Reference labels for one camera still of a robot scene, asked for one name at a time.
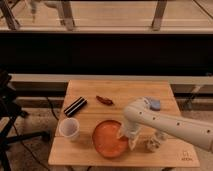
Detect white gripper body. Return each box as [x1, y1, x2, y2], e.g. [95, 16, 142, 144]
[117, 122, 140, 140]

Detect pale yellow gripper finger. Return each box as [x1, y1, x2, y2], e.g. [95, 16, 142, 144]
[128, 138, 138, 150]

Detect orange ceramic bowl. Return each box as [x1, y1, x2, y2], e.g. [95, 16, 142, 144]
[92, 120, 128, 158]

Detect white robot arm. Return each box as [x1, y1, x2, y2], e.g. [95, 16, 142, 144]
[118, 97, 213, 153]

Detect blue sponge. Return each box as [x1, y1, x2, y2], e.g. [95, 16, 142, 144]
[147, 97, 161, 111]

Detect red chili pepper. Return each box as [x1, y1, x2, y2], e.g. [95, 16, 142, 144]
[96, 96, 114, 106]

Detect wooden table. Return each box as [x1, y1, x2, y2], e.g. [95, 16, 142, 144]
[48, 80, 200, 167]

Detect black striped rectangular box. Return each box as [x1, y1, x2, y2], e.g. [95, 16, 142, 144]
[64, 97, 87, 117]

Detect translucent plastic cup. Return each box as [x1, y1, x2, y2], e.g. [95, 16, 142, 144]
[59, 118, 80, 141]

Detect black cable on floor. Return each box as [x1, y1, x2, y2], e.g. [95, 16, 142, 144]
[44, 96, 60, 121]

